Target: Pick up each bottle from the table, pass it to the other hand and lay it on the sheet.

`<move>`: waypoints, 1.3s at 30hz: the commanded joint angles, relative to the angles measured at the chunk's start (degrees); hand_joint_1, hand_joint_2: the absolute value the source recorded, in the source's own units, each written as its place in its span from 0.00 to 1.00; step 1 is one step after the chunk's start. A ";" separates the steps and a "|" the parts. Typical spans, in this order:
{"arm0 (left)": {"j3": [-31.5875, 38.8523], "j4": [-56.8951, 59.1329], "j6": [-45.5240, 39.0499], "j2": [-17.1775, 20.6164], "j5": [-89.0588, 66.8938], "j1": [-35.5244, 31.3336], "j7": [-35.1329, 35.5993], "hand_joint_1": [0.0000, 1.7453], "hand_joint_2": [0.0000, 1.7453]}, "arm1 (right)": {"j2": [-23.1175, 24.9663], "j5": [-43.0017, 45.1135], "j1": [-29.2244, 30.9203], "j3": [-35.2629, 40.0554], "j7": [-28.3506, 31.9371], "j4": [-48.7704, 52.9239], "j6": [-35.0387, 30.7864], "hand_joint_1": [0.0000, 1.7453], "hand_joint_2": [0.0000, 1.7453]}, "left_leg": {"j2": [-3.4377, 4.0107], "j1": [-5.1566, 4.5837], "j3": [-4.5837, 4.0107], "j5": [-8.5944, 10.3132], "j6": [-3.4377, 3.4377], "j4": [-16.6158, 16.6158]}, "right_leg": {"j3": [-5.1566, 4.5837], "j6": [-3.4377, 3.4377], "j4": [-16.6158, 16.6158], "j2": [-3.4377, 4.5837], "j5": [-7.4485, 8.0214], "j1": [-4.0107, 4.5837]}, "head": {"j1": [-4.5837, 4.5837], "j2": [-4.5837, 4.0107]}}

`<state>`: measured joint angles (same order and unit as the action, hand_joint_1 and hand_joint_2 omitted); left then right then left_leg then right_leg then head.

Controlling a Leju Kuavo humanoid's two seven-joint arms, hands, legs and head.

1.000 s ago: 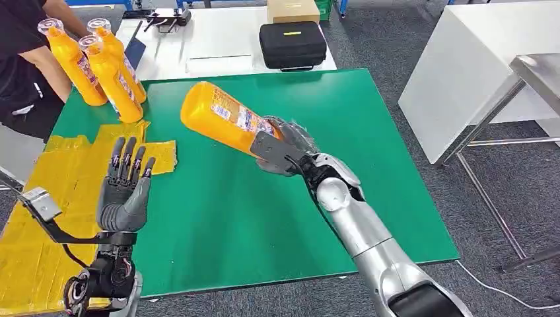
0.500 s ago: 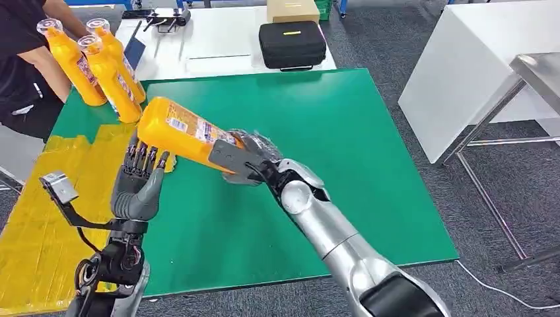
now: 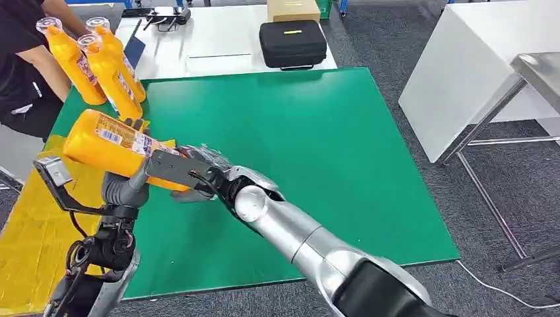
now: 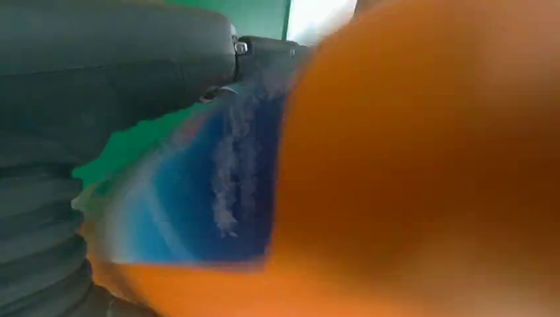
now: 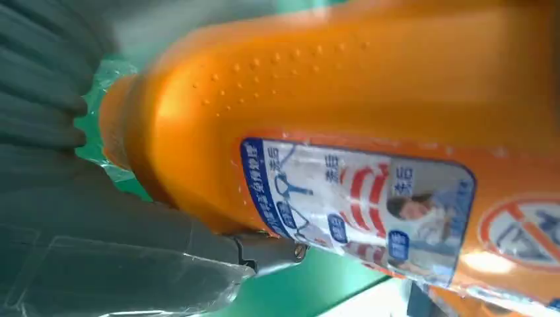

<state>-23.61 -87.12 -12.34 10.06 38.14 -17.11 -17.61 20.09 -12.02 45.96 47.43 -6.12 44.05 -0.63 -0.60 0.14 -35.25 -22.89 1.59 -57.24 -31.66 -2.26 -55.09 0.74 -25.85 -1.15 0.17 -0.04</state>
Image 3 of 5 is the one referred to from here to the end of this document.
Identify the long white table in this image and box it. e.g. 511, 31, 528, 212
114, 4, 339, 81

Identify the white block table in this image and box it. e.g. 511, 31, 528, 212
398, 0, 560, 164

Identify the grey side bench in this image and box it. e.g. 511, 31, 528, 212
0, 124, 46, 190

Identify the steel bench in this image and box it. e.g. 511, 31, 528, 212
437, 52, 560, 273

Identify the green table mat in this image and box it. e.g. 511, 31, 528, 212
48, 67, 461, 302

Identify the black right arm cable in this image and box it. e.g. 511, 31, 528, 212
189, 170, 231, 207

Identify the orange drink bottle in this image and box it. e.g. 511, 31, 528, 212
86, 17, 147, 104
63, 109, 192, 192
77, 34, 144, 122
36, 17, 108, 106

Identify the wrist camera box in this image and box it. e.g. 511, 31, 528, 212
145, 151, 216, 192
33, 157, 108, 216

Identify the white floor cable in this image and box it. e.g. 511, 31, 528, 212
454, 260, 560, 310

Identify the brown cardboard box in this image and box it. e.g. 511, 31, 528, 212
267, 0, 322, 22

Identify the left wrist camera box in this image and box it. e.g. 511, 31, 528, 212
33, 157, 108, 216

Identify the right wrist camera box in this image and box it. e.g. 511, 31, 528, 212
145, 151, 216, 192

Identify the green crate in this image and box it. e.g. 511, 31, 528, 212
316, 0, 334, 20

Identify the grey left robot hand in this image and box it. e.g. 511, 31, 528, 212
101, 117, 153, 209

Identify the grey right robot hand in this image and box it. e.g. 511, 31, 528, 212
170, 144, 235, 205

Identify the black handheld controller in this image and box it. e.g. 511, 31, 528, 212
122, 6, 192, 32

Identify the person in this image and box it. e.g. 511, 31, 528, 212
0, 0, 95, 142

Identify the black carrying case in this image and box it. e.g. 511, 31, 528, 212
259, 19, 328, 72

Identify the yellow sheet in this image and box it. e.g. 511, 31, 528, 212
0, 118, 177, 317

